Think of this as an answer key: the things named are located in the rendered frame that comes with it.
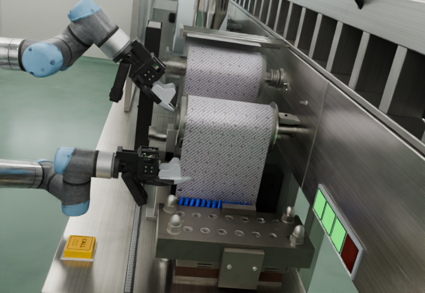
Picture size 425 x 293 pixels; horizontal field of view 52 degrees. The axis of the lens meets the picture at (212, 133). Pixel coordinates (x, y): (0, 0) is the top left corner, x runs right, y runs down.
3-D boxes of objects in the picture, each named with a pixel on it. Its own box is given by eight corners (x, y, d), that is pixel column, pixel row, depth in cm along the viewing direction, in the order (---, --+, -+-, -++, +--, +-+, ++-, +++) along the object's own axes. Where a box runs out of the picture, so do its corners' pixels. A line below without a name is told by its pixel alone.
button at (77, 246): (69, 241, 119) (69, 233, 118) (95, 243, 120) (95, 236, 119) (63, 257, 113) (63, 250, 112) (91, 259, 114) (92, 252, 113)
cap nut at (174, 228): (166, 225, 111) (168, 210, 109) (181, 226, 111) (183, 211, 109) (166, 234, 107) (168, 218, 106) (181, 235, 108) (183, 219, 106)
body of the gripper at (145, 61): (167, 74, 114) (134, 40, 109) (143, 96, 115) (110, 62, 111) (167, 67, 121) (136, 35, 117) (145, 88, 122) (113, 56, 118)
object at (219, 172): (174, 199, 125) (183, 140, 118) (254, 206, 128) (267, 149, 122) (174, 200, 124) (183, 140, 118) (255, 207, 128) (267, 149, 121)
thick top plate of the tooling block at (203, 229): (156, 221, 122) (159, 202, 120) (293, 232, 128) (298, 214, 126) (154, 258, 108) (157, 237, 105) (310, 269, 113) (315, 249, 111)
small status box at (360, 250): (311, 209, 106) (318, 183, 103) (314, 209, 106) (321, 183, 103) (350, 280, 83) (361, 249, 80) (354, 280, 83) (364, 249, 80)
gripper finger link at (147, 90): (161, 102, 115) (138, 78, 113) (157, 105, 115) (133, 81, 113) (162, 97, 119) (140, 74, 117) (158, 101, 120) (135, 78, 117)
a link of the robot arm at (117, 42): (97, 50, 110) (101, 44, 117) (110, 64, 111) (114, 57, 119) (117, 30, 108) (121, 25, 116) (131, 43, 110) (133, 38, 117)
